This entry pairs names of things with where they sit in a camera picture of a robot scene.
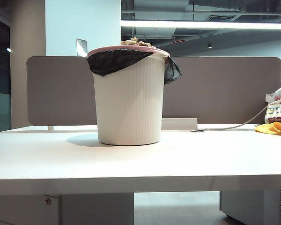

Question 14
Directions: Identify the grey desk partition panel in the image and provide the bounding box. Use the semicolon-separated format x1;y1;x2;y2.
26;56;281;127

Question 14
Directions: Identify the white under-desk drawer cabinet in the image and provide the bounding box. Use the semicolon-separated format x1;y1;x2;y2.
0;192;134;225

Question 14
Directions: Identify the glossy wall sign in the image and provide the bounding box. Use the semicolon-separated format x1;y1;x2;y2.
76;38;88;57

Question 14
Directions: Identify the ceiling air vent grille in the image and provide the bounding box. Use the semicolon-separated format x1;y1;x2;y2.
207;15;237;22

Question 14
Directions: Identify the white cabinet with vent grille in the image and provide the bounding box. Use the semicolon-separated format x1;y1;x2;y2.
219;189;281;225

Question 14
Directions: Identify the yellow cloth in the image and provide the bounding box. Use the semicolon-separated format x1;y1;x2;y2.
254;121;281;136

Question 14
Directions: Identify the long ceiling light strip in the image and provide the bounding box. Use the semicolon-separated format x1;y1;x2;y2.
121;20;281;30

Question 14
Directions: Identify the beige round column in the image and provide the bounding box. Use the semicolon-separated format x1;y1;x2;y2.
9;0;47;129

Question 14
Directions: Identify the white ribbed trash can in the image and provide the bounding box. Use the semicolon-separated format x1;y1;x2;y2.
93;53;166;146

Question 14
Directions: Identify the grey cable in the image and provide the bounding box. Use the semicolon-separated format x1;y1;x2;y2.
191;103;270;132

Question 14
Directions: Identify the printed plastic snack bag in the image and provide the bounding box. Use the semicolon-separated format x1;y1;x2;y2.
264;83;281;125

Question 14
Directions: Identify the white cable box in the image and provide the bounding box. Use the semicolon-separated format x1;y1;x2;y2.
161;118;199;131

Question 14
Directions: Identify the black plastic trash bag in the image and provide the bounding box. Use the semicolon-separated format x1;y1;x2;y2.
86;48;182;85

